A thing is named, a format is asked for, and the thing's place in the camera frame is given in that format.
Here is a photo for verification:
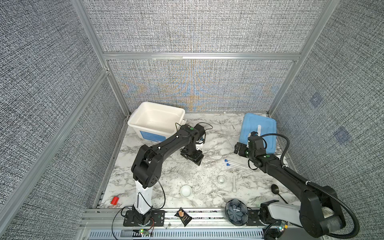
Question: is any blue-capped test tube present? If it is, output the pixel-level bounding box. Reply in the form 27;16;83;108
224;159;248;168
226;163;251;171

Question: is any white plastic storage bin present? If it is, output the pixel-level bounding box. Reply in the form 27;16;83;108
128;102;186;142

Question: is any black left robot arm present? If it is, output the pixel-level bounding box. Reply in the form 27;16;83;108
131;124;206;226

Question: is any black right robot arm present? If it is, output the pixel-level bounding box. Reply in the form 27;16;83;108
234;136;346;238

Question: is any blue plastic bin lid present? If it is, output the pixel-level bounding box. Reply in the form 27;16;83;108
239;113;277;154

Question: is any small white mortar bowl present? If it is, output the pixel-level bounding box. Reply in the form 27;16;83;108
217;176;226;184

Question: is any white round dish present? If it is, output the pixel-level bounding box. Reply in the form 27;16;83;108
180;185;193;198

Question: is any black snack packet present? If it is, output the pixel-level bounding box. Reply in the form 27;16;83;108
175;208;193;227

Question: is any small red cap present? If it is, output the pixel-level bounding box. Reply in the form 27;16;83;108
111;196;120;206

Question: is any black long-handled spoon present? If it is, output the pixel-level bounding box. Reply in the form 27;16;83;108
271;184;288;204

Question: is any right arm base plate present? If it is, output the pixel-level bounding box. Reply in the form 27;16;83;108
246;208;268;227

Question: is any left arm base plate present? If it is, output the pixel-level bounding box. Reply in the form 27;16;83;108
123;210;166;227

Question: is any aluminium front rail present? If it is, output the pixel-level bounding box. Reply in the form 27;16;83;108
76;207;334;240

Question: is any black corrugated cable conduit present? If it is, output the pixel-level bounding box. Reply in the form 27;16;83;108
260;133;360;240

